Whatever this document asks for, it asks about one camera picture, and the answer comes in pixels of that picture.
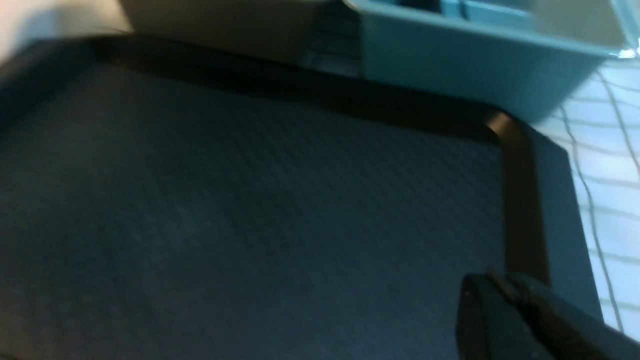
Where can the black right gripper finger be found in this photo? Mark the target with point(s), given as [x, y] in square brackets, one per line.
[516, 317]

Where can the blue-grey chopstick bin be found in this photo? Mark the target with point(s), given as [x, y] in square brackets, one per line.
[525, 57]

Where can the grey-brown spoon bin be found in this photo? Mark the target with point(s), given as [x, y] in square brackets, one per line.
[266, 29]

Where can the black serving tray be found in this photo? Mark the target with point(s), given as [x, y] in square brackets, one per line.
[161, 201]

